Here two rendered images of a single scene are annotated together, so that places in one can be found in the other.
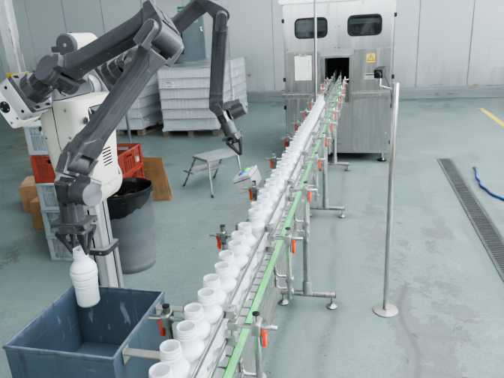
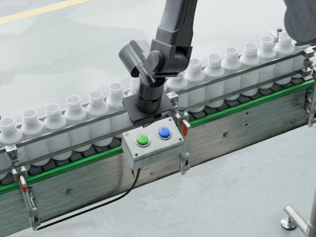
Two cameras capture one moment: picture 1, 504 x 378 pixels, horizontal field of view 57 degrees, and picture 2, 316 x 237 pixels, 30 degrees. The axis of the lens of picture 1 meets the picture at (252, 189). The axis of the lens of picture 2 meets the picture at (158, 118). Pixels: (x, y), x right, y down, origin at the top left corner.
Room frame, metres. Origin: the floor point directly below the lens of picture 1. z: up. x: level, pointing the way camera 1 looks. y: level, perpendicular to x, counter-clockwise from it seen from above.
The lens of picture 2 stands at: (2.56, 0.93, 2.10)
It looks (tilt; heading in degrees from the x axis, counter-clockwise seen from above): 40 degrees down; 233
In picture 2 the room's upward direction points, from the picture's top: 3 degrees counter-clockwise
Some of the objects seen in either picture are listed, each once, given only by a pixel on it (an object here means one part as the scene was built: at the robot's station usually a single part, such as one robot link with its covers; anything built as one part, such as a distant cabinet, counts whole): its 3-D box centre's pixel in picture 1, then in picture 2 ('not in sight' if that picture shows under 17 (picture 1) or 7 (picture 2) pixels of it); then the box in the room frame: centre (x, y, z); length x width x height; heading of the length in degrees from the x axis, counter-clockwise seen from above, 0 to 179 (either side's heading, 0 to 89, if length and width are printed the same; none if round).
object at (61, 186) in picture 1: (69, 190); not in sight; (1.11, 0.46, 1.32); 0.07 x 0.06 x 0.07; 55
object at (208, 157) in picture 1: (211, 169); not in sight; (5.10, 0.44, 0.21); 0.61 x 0.47 x 0.41; 39
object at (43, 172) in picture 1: (74, 157); not in sight; (3.68, 1.42, 0.78); 0.61 x 0.41 x 0.22; 173
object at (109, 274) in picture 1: (108, 289); not in sight; (1.62, 0.59, 0.74); 0.11 x 0.11 x 0.40; 76
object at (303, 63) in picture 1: (303, 67); not in sight; (5.95, -0.72, 1.22); 0.23 x 0.03 x 0.32; 76
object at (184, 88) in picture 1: (197, 97); not in sight; (8.54, 0.89, 0.59); 1.24 x 1.03 x 1.17; 168
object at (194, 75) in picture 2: (276, 196); (194, 85); (1.65, -0.09, 1.08); 0.06 x 0.06 x 0.17
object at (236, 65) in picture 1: (217, 87); not in sight; (10.11, 0.61, 0.59); 1.25 x 1.03 x 1.17; 167
